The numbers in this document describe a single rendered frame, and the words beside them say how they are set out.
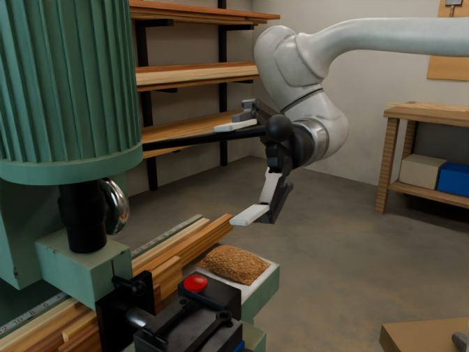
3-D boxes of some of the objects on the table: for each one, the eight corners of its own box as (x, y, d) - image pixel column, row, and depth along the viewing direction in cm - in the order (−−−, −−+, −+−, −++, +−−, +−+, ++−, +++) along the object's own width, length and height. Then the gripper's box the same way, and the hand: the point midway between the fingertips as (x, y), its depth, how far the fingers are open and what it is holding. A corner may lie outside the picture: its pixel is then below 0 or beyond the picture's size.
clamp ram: (139, 381, 46) (132, 325, 43) (102, 355, 50) (93, 302, 47) (185, 336, 53) (182, 286, 50) (149, 317, 57) (145, 269, 54)
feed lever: (72, 172, 71) (287, 166, 43) (63, 141, 70) (279, 115, 42) (94, 165, 75) (304, 156, 47) (86, 136, 74) (297, 109, 46)
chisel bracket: (98, 322, 50) (89, 269, 47) (42, 286, 57) (31, 239, 55) (138, 293, 56) (133, 245, 53) (83, 265, 63) (75, 221, 60)
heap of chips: (249, 286, 65) (249, 273, 64) (195, 264, 72) (195, 252, 71) (271, 264, 72) (271, 251, 71) (220, 246, 79) (220, 234, 78)
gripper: (285, 207, 73) (223, 255, 56) (268, 80, 67) (193, 91, 50) (321, 209, 68) (265, 262, 51) (306, 74, 63) (237, 84, 46)
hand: (234, 175), depth 52 cm, fingers open, 13 cm apart
